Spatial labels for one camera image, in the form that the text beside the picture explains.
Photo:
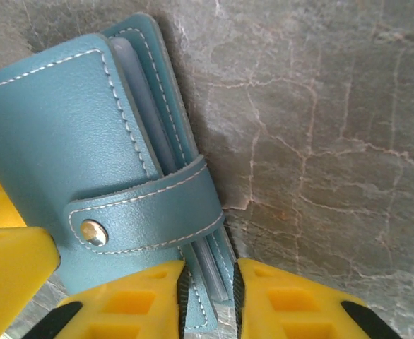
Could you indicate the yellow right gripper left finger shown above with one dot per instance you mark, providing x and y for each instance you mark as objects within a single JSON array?
[{"x": 129, "y": 307}]

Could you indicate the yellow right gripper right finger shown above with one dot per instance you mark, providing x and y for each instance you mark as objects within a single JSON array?
[{"x": 291, "y": 310}]

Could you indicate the blue leather card holder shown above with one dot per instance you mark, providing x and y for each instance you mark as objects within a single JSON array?
[{"x": 69, "y": 141}]

